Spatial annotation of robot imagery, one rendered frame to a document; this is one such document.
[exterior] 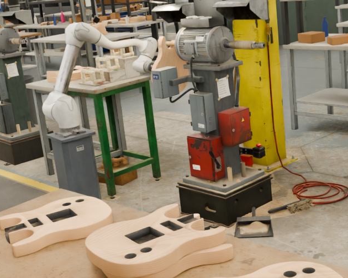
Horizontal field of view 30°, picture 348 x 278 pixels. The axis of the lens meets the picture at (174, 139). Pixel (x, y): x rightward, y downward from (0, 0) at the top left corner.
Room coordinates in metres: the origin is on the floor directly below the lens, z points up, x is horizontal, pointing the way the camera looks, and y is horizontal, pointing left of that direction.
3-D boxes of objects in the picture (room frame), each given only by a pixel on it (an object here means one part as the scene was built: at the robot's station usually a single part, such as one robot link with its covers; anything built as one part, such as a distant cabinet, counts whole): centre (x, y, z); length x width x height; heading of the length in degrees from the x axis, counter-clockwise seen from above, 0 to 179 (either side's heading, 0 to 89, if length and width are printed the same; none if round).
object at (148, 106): (5.35, 0.19, 0.45); 0.05 x 0.05 x 0.90; 41
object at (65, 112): (4.61, 0.76, 0.87); 0.18 x 0.16 x 0.22; 35
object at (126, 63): (5.48, 0.36, 1.02); 0.27 x 0.15 x 0.17; 38
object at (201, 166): (4.38, -0.21, 0.49); 0.25 x 0.12 x 0.37; 41
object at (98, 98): (5.02, 0.57, 0.45); 0.05 x 0.05 x 0.90; 41
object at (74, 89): (5.39, 0.56, 0.55); 0.62 x 0.58 x 0.76; 41
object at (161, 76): (4.44, -0.05, 0.99); 0.24 x 0.21 x 0.26; 41
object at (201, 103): (4.38, -0.22, 0.93); 0.15 x 0.10 x 0.55; 41
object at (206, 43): (4.53, -0.29, 1.25); 0.41 x 0.27 x 0.26; 41
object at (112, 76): (5.39, 0.49, 0.98); 0.27 x 0.16 x 0.09; 38
